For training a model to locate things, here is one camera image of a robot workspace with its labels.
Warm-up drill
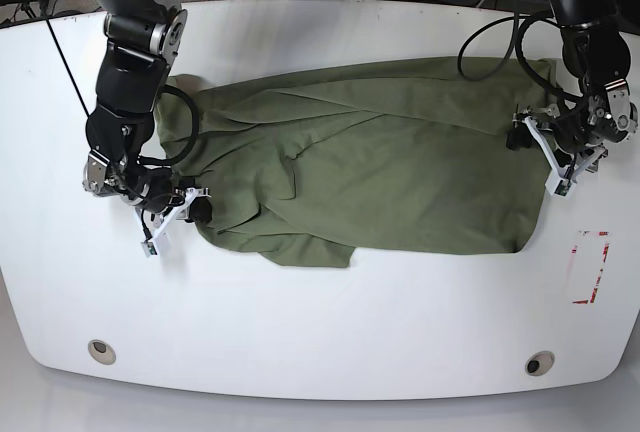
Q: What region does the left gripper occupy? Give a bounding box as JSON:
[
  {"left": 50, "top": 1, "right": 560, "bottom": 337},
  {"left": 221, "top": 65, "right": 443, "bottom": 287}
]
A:
[{"left": 506, "top": 102, "right": 604, "bottom": 157}]

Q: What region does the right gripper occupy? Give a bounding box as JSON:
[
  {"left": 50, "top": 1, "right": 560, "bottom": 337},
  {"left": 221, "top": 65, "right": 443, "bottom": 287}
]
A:
[{"left": 124, "top": 169, "right": 212, "bottom": 225}]

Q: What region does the green T-shirt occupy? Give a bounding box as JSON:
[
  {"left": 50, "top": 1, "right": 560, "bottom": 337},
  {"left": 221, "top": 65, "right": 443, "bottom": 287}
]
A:
[{"left": 174, "top": 57, "right": 551, "bottom": 268}]

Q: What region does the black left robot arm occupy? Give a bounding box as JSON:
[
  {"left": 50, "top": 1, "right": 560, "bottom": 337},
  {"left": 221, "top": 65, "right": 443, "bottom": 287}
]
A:
[{"left": 504, "top": 0, "right": 639, "bottom": 155}]

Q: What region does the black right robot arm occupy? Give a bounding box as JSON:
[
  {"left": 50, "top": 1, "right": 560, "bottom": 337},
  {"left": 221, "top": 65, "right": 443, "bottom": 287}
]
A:
[{"left": 84, "top": 0, "right": 199, "bottom": 215}]

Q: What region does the red tape rectangle marking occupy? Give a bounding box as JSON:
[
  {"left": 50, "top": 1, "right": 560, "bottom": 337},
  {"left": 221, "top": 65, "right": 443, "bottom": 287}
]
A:
[{"left": 565, "top": 230, "right": 612, "bottom": 305}]

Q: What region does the left grey table grommet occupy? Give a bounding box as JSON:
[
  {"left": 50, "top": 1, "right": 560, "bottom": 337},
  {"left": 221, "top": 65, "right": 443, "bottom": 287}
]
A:
[{"left": 88, "top": 340, "right": 116, "bottom": 366}]

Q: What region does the grey table grommet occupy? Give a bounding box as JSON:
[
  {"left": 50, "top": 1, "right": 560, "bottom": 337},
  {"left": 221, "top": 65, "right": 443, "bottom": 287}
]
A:
[
  {"left": 525, "top": 351, "right": 555, "bottom": 377},
  {"left": 88, "top": 340, "right": 116, "bottom": 366}
]

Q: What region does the right grey table grommet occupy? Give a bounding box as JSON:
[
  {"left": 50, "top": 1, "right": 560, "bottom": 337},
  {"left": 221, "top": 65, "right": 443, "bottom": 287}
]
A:
[{"left": 525, "top": 351, "right": 555, "bottom": 377}]

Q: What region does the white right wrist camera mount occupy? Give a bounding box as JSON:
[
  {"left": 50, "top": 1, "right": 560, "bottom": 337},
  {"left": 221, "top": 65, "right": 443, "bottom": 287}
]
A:
[{"left": 134, "top": 187, "right": 210, "bottom": 258}]

